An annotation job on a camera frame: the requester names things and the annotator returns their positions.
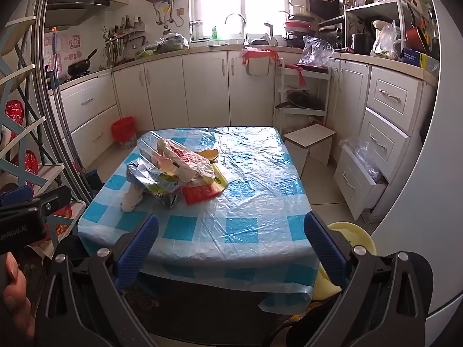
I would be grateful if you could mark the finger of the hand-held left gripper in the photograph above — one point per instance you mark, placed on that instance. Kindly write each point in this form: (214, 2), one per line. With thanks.
(52, 202)
(14, 194)

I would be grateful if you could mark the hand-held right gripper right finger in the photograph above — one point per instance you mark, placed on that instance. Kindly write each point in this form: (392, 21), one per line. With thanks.
(322, 249)

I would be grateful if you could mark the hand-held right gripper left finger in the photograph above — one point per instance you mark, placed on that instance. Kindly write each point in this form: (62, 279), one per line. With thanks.
(139, 249)

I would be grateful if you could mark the yellow basin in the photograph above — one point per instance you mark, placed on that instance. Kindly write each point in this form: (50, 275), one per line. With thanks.
(356, 238)

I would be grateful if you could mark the white tissue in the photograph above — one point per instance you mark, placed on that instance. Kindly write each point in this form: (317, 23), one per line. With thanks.
(132, 198)

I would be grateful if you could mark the red trash bin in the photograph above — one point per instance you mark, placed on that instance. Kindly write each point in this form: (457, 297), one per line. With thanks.
(123, 132)

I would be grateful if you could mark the person's left hand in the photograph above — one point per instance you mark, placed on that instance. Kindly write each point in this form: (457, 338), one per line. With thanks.
(12, 296)

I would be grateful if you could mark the red decoration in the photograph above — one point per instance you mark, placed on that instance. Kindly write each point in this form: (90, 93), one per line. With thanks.
(14, 112)
(27, 166)

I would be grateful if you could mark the open white drawer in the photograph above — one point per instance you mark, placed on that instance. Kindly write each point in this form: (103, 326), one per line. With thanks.
(356, 188)

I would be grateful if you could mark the shiny plastic wrapper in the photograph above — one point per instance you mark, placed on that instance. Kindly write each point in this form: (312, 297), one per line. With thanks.
(144, 177)

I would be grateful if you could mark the yellow red zip packet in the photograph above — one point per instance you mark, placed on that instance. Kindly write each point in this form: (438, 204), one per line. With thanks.
(202, 193)

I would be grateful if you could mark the table with blue checkered cloth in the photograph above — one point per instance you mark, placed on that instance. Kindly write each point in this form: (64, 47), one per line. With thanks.
(253, 188)

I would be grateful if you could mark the bundle of clear plastic bags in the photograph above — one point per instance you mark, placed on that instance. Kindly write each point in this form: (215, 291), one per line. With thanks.
(361, 159)

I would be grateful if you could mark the large clear plastic bag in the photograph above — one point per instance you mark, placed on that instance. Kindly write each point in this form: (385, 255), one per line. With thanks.
(152, 144)

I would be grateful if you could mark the white stool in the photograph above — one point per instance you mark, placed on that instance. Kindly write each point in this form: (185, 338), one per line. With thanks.
(309, 137)

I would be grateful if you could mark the orange peel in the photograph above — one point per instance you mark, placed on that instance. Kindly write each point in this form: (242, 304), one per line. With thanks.
(209, 155)

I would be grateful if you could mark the black wok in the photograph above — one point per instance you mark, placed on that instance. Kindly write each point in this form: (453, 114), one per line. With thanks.
(79, 67)

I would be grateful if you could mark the mop pole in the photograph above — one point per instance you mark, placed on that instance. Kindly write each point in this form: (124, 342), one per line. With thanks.
(55, 54)

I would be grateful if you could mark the black pan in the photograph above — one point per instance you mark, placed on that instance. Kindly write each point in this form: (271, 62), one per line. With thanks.
(302, 101)

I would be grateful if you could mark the white shelf rack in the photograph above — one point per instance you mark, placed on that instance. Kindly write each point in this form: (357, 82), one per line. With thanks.
(278, 90)

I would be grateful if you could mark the white drawer unit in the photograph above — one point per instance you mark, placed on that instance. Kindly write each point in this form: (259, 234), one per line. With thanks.
(392, 94)

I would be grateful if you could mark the white blue folding rack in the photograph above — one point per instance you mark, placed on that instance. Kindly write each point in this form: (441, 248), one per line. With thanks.
(20, 21)

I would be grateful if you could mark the white kitchen base cabinets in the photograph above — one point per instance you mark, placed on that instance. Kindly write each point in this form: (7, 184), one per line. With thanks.
(202, 86)

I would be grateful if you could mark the red plastic bag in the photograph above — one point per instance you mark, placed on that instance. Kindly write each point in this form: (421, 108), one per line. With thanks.
(258, 55)
(299, 76)

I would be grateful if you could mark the utensil rack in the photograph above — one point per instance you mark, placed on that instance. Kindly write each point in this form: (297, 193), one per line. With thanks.
(119, 39)

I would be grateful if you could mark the range hood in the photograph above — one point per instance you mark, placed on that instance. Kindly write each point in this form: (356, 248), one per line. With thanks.
(76, 11)

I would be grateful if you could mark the crumpled clear plastic bag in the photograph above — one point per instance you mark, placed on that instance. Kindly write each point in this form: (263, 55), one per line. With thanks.
(316, 50)

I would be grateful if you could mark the green vegetables bag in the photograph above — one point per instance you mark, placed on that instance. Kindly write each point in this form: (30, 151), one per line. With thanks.
(172, 41)

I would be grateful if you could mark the black kettle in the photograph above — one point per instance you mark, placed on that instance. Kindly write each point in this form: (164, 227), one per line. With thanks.
(361, 43)

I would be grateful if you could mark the blue box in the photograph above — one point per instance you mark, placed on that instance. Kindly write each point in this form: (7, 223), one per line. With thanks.
(412, 58)

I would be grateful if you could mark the translucent bag of vegetables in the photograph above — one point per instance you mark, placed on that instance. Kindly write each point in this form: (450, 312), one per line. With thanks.
(385, 41)

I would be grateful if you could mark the black toaster oven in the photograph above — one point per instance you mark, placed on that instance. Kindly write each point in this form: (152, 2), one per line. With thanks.
(332, 30)

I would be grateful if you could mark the stack of pots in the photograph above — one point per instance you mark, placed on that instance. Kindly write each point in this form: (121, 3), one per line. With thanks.
(298, 25)

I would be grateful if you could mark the green bottle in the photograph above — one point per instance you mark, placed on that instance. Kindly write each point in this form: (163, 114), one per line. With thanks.
(215, 33)

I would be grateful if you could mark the red pot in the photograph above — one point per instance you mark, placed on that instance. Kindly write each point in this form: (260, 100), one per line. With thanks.
(416, 38)

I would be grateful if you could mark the chrome faucet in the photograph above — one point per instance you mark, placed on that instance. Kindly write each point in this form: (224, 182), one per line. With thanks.
(245, 29)

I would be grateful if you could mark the white counter shelf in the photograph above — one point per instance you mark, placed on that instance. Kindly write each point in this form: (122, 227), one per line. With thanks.
(376, 7)

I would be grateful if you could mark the window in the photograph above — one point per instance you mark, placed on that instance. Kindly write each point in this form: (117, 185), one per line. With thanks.
(238, 3)

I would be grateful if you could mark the grey sliding door frame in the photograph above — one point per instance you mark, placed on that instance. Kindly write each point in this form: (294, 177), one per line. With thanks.
(49, 123)

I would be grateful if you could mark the pink wall stickers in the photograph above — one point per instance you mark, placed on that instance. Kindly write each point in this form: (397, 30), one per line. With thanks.
(74, 43)

